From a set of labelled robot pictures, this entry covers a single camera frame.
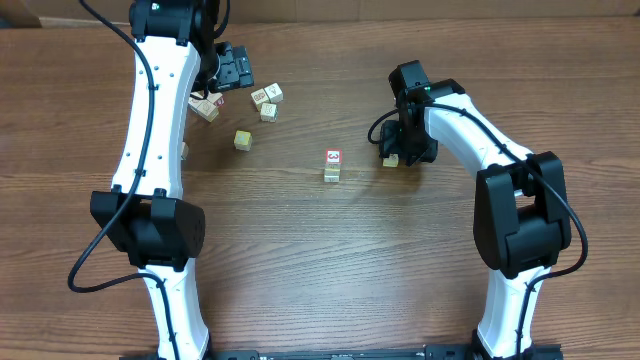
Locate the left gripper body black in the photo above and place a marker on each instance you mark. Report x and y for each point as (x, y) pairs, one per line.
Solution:
(222, 70)

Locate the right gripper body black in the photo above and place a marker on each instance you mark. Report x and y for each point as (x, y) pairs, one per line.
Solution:
(409, 141)

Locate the green number four block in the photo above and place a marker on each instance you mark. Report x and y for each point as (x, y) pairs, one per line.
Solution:
(391, 161)

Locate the yellow wooden block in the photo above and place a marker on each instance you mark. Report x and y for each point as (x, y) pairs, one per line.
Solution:
(207, 110)
(243, 140)

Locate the red number three block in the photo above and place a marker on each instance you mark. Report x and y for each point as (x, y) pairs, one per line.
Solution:
(333, 158)

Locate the wooden block red pencil picture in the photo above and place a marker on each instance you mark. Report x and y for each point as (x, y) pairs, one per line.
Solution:
(331, 178)

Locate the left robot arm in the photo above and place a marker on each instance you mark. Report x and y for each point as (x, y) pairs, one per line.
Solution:
(143, 214)

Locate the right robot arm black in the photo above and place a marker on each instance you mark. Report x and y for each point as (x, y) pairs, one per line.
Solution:
(520, 220)

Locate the wooden block red side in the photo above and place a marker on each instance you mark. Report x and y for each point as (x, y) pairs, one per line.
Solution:
(216, 98)

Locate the wooden block brown picture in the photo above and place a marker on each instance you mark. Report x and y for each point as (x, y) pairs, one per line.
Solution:
(259, 98)

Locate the wooden block ball picture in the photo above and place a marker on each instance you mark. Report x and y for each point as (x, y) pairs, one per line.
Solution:
(194, 105)

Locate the wooden block triangle picture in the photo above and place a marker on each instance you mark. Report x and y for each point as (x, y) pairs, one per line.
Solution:
(274, 93)

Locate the wooden block green picture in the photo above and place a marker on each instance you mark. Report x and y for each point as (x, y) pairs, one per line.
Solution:
(269, 112)

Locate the yellow top wooden block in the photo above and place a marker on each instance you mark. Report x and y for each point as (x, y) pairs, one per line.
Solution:
(243, 140)

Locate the wooden block teal side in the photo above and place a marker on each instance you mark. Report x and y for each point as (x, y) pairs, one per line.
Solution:
(184, 151)

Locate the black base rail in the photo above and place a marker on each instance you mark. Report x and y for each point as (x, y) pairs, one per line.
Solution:
(429, 352)

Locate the cardboard back wall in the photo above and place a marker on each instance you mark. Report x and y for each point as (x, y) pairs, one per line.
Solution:
(37, 13)

